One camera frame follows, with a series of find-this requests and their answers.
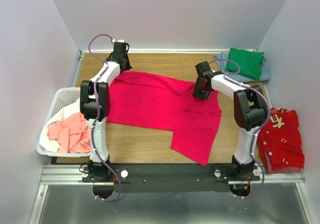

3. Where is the magenta t shirt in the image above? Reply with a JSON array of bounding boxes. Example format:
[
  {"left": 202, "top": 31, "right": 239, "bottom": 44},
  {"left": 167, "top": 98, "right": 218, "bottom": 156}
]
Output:
[{"left": 107, "top": 71, "right": 222, "bottom": 166}]

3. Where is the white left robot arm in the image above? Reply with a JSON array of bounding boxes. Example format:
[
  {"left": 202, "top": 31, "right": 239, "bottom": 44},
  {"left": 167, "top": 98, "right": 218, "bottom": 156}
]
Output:
[{"left": 80, "top": 40, "right": 131, "bottom": 182}]

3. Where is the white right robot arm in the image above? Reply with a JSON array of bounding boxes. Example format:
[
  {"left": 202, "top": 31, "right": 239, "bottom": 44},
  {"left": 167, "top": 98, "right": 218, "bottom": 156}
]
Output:
[{"left": 193, "top": 61, "right": 271, "bottom": 182}]

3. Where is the green folded t shirt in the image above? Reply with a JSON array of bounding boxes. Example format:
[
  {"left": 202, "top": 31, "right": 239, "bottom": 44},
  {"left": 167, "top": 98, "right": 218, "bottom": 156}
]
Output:
[{"left": 228, "top": 48, "right": 265, "bottom": 80}]

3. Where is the grey blue folded t shirt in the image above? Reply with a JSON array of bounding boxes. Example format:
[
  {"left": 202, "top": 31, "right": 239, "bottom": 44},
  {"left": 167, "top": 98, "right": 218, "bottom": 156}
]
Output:
[{"left": 214, "top": 52, "right": 271, "bottom": 83}]

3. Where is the white laundry basket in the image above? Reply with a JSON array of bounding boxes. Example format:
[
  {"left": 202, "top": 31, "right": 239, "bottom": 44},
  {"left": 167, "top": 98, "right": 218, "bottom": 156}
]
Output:
[{"left": 36, "top": 87, "right": 90, "bottom": 158}]

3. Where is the peach pink garment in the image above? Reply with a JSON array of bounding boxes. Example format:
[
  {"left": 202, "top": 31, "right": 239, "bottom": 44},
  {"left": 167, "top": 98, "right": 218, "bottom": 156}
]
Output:
[{"left": 48, "top": 112, "right": 91, "bottom": 154}]

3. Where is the red patterned folded t shirt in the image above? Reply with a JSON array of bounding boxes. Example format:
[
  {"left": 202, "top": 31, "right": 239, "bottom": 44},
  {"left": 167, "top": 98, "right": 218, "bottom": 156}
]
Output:
[{"left": 257, "top": 108, "right": 305, "bottom": 174}]

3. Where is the white cream garment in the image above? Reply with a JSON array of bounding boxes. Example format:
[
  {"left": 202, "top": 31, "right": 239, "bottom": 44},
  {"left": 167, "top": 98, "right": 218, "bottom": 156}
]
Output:
[{"left": 36, "top": 99, "right": 80, "bottom": 155}]

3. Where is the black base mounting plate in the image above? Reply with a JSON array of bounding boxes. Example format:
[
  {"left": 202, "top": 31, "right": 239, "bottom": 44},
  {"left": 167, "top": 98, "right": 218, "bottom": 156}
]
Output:
[{"left": 82, "top": 163, "right": 260, "bottom": 193}]

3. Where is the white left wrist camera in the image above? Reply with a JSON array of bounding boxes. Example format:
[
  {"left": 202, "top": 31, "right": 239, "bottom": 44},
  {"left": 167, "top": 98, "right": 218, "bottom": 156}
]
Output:
[{"left": 111, "top": 38, "right": 125, "bottom": 44}]

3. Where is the aluminium frame rail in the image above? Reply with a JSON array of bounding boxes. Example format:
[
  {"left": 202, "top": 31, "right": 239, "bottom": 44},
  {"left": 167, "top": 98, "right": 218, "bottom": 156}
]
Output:
[{"left": 30, "top": 165, "right": 318, "bottom": 224}]

